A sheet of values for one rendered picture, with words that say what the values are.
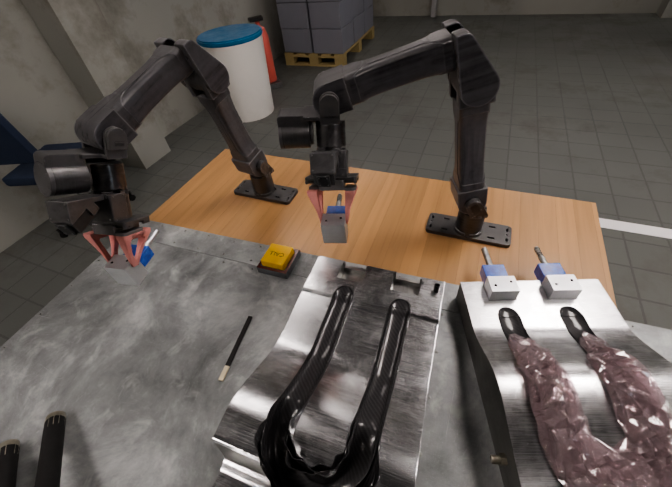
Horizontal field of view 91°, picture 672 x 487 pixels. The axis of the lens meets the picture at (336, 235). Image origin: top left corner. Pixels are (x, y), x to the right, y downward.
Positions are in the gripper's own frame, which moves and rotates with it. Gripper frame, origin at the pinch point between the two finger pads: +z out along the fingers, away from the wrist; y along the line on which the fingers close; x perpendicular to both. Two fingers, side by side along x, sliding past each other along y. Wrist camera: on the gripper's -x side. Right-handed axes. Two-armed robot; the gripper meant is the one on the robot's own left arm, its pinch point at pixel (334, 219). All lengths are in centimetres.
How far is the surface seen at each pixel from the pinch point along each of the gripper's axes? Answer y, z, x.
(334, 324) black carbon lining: 1.6, 15.8, -14.8
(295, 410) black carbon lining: -1.8, 20.2, -30.5
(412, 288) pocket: 16.0, 12.8, -5.4
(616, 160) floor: 167, 7, 191
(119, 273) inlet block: -41.6, 7.8, -12.8
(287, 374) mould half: -4.3, 18.5, -25.4
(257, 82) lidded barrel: -106, -65, 249
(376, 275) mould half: 8.9, 10.0, -5.9
